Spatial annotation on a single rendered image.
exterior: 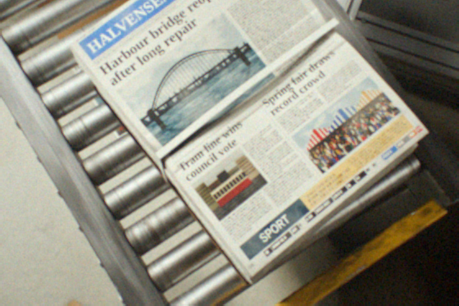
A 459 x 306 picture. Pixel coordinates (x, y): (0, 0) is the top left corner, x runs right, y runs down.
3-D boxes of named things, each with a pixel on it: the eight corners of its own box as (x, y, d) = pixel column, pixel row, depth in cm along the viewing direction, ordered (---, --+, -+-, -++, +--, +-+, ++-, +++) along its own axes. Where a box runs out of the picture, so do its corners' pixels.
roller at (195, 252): (397, 139, 113) (406, 131, 108) (156, 299, 105) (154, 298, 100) (379, 115, 114) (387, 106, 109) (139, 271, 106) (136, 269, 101)
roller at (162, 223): (374, 107, 114) (381, 98, 109) (134, 262, 106) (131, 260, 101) (356, 84, 115) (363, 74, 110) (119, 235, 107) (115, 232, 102)
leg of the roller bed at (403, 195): (364, 237, 183) (452, 197, 117) (347, 248, 182) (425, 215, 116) (352, 218, 184) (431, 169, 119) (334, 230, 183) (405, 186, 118)
